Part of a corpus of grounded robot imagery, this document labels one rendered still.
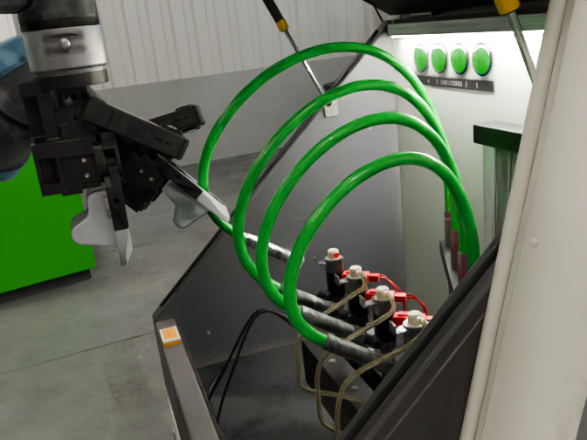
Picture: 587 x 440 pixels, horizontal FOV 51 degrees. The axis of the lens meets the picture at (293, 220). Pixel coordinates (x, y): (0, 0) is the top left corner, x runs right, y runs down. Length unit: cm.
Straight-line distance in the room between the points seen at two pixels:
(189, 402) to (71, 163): 44
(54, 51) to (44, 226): 352
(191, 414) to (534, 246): 56
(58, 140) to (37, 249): 352
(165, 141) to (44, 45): 15
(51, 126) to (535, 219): 47
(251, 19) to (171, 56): 105
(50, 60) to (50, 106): 5
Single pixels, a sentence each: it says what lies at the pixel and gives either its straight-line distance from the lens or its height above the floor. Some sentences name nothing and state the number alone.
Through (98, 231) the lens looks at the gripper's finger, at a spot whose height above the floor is 127.
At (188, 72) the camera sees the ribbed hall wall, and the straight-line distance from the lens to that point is 743.
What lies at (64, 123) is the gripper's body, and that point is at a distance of 68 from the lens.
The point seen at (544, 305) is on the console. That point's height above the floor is 122.
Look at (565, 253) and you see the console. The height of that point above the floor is 127.
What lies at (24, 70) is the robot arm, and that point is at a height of 144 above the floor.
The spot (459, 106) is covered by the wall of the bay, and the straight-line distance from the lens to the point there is 108.
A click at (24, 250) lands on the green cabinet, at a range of 417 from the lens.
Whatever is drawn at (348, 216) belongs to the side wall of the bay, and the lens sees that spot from 127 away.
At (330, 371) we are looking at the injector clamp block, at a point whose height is 98.
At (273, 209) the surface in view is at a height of 127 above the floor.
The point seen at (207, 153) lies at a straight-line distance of 83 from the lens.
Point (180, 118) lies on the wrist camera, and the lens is 83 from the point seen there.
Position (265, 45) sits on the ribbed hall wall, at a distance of 771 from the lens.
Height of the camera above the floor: 146
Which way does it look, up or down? 17 degrees down
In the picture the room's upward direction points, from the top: 6 degrees counter-clockwise
